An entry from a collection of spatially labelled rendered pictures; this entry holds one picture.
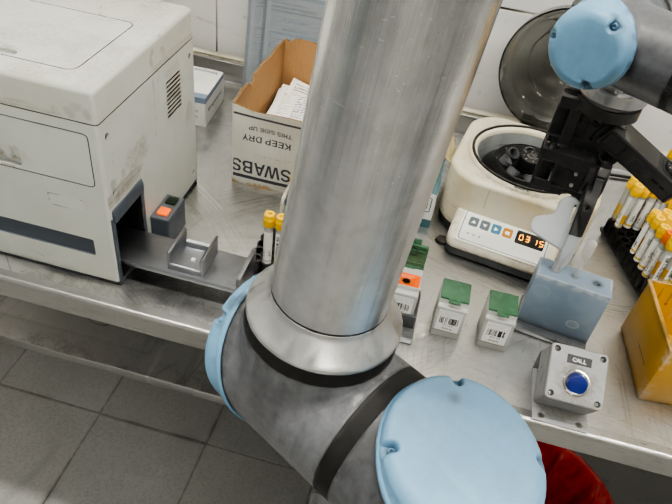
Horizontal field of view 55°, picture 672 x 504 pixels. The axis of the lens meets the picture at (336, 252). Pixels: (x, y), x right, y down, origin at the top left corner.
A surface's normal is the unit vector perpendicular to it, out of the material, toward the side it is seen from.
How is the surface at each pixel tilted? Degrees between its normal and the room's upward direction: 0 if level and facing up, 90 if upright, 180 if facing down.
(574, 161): 90
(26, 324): 0
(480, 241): 25
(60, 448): 0
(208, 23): 90
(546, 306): 90
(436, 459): 10
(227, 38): 90
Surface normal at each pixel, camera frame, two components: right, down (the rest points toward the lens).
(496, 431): 0.23, -0.63
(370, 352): 0.56, -0.10
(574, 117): -0.36, 0.58
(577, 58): -0.67, 0.43
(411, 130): 0.24, 0.66
